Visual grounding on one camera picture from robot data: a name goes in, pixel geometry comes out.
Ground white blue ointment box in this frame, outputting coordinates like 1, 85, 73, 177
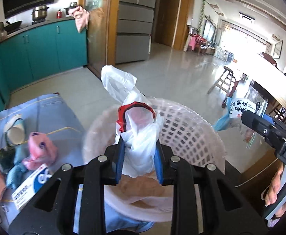
11, 164, 53, 210

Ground clear snack package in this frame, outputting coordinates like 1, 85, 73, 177
212, 83, 268, 150

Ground light blue quilted cloth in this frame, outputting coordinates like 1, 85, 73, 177
6, 145, 29, 190

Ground pink wrapper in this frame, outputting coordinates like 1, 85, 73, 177
22, 132, 58, 170

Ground dark green vegetable leaves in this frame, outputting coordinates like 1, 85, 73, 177
0, 147, 15, 175

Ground white blue paper cup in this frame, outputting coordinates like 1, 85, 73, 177
4, 114, 26, 145

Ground white plastic bag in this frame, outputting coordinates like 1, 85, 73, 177
101, 65, 164, 178

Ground white mesh trash basket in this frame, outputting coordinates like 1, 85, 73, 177
82, 97, 226, 222

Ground teal kitchen cabinets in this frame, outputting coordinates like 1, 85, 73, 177
0, 19, 88, 112

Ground person's right hand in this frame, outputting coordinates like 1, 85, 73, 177
264, 162, 286, 218

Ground wooden stool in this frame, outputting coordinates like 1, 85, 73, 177
207, 66, 236, 98

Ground blue placemat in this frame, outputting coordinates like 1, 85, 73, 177
0, 94, 153, 234

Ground brown wooden door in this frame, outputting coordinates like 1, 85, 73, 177
155, 0, 180, 47

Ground black wok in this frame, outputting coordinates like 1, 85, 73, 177
4, 21, 22, 32

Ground grey refrigerator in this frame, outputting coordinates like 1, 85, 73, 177
115, 0, 156, 64

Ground pink hanging towel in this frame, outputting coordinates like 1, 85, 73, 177
69, 6, 89, 33

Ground red can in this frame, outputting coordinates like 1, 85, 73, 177
57, 9, 62, 19

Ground steel cooking pot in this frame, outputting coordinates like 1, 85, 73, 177
32, 5, 49, 22

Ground black kettle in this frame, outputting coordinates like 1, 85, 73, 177
65, 2, 78, 16

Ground wooden glass sliding door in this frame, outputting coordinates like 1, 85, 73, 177
78, 0, 119, 78

